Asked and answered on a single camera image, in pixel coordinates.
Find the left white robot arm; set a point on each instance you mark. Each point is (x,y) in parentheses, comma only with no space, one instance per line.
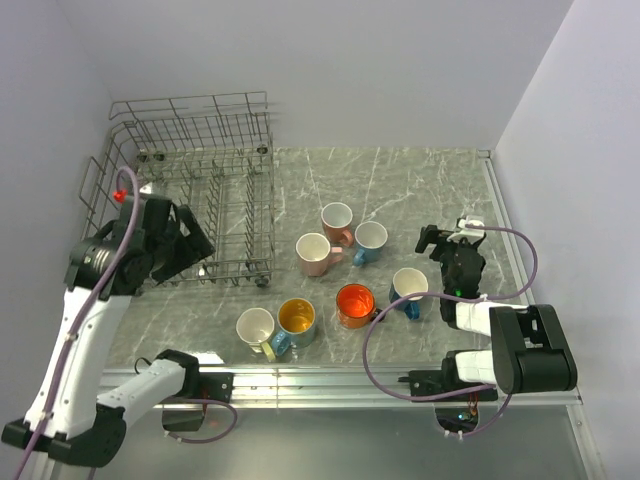
(70,421)

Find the aluminium mounting rail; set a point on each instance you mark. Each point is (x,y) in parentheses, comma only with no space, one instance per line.
(323,387)

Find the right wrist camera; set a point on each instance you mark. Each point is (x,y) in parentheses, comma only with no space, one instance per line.
(470,229)

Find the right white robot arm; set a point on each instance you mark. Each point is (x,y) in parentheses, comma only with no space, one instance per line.
(528,352)

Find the salmon pink mug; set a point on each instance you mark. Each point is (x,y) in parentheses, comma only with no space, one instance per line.
(336,220)

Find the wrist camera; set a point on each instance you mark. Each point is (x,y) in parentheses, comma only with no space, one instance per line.
(122,196)
(470,229)

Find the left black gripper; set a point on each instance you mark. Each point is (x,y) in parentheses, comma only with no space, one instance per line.
(194,247)

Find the light pink mug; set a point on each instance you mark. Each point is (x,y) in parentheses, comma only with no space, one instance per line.
(316,254)

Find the dark blue white-inside mug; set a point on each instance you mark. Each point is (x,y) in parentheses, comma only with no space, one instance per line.
(406,285)

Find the grey wire dish rack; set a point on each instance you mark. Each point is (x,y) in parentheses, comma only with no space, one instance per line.
(211,152)

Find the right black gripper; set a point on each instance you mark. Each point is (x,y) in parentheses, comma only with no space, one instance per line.
(431,235)

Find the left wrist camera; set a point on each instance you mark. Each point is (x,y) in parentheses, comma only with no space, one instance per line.
(122,196)

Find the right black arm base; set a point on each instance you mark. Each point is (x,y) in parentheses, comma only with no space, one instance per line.
(433,382)

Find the orange enamel mug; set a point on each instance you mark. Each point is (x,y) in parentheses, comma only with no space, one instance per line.
(356,306)

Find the light blue yellow-inside mug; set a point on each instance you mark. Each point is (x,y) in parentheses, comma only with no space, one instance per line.
(296,326)

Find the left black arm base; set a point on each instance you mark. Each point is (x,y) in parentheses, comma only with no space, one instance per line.
(215,386)

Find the blue patterned mug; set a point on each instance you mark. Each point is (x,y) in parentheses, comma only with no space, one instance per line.
(370,239)

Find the pale yellow mug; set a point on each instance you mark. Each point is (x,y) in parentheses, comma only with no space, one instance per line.
(255,327)

